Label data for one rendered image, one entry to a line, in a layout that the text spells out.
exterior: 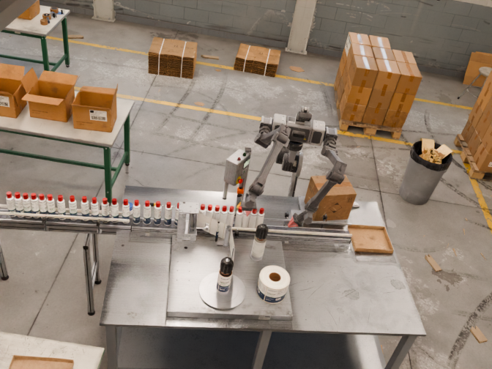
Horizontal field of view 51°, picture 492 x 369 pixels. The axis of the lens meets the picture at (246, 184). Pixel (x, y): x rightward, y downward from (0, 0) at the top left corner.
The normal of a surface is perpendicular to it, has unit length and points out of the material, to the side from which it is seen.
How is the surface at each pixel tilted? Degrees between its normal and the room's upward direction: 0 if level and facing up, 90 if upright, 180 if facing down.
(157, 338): 0
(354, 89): 88
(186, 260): 0
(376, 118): 90
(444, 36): 90
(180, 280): 0
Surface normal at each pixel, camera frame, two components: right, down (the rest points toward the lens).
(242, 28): -0.09, 0.62
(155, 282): 0.14, -0.77
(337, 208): 0.22, 0.64
